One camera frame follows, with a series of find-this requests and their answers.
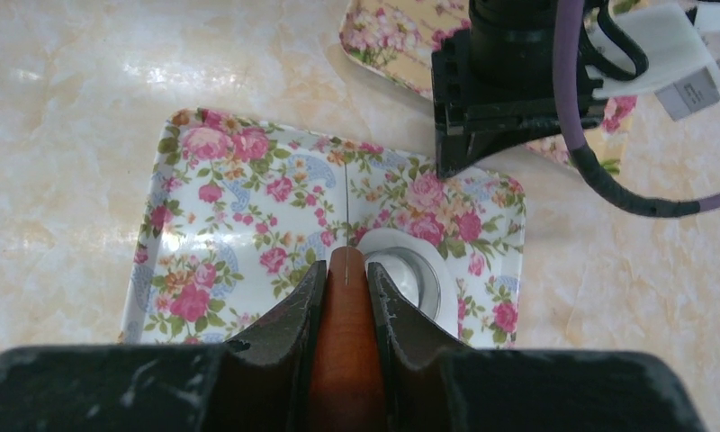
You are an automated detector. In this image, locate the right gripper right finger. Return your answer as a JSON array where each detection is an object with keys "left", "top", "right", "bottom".
[{"left": 367, "top": 264, "right": 706, "bottom": 431}]

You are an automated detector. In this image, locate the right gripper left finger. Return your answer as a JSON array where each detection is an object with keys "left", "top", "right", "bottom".
[{"left": 0, "top": 261, "right": 327, "bottom": 431}]

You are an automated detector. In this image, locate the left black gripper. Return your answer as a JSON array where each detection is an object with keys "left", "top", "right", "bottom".
[{"left": 430, "top": 0, "right": 608, "bottom": 180}]

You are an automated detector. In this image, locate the metal scraper with red handle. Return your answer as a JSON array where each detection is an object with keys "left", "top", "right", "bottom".
[{"left": 304, "top": 198, "right": 388, "bottom": 431}]

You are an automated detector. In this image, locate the white dough piece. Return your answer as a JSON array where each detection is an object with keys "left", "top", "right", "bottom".
[{"left": 357, "top": 228, "right": 458, "bottom": 338}]

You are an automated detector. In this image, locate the yellow floral cloth pad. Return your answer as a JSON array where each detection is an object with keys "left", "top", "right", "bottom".
[{"left": 339, "top": 0, "right": 637, "bottom": 176}]

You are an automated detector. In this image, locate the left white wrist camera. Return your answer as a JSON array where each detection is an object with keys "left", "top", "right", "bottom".
[{"left": 580, "top": 1, "right": 720, "bottom": 121}]

